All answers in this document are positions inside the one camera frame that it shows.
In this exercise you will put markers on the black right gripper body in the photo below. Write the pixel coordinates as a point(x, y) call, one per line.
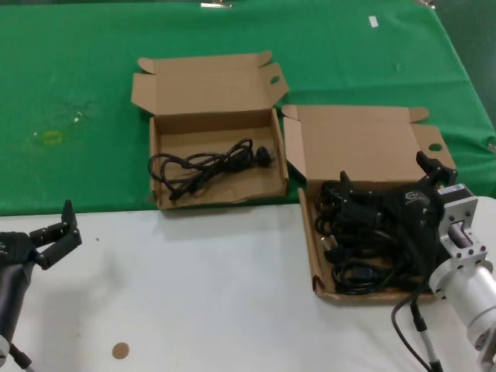
point(414, 217)

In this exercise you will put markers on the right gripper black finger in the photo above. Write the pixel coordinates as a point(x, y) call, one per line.
point(438, 172)
point(360, 205)

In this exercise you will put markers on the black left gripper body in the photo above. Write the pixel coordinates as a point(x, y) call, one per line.
point(15, 271)

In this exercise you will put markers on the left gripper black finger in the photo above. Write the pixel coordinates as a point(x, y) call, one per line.
point(69, 221)
point(63, 250)

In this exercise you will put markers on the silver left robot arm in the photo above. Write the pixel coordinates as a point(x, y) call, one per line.
point(3, 346)

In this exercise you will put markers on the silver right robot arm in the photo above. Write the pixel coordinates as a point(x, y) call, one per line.
point(476, 286)

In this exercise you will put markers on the cardboard box with smooth walls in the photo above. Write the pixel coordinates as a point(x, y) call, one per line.
point(348, 143)

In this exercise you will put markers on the clear tape scrap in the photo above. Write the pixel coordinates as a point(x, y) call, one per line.
point(78, 117)

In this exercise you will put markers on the brown cardboard disc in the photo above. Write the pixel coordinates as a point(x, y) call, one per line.
point(120, 350)

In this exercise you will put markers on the green table cloth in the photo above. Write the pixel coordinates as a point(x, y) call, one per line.
point(77, 58)

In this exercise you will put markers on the white tape strip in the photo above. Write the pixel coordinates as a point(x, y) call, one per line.
point(373, 21)

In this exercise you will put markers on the metal cloth clip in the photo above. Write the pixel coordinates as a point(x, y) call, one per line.
point(215, 5)
point(427, 3)

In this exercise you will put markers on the cardboard box with creased wall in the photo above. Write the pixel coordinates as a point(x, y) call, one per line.
point(217, 77)

